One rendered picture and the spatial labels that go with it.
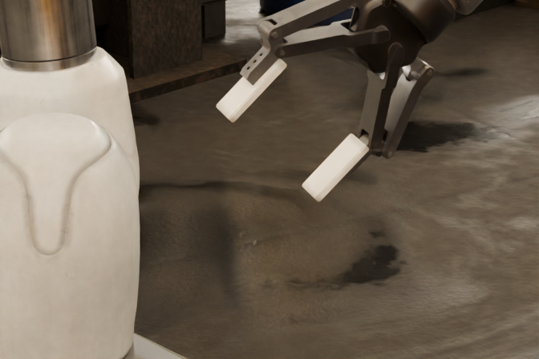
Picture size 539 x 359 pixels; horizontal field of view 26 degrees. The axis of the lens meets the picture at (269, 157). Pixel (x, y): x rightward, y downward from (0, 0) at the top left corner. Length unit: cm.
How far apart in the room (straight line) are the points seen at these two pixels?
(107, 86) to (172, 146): 165
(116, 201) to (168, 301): 108
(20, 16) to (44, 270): 29
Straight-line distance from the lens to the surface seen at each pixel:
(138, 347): 127
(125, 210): 107
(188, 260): 229
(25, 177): 105
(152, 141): 290
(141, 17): 327
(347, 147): 112
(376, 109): 110
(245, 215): 247
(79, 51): 123
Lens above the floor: 101
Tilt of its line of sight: 21 degrees down
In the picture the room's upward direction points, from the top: straight up
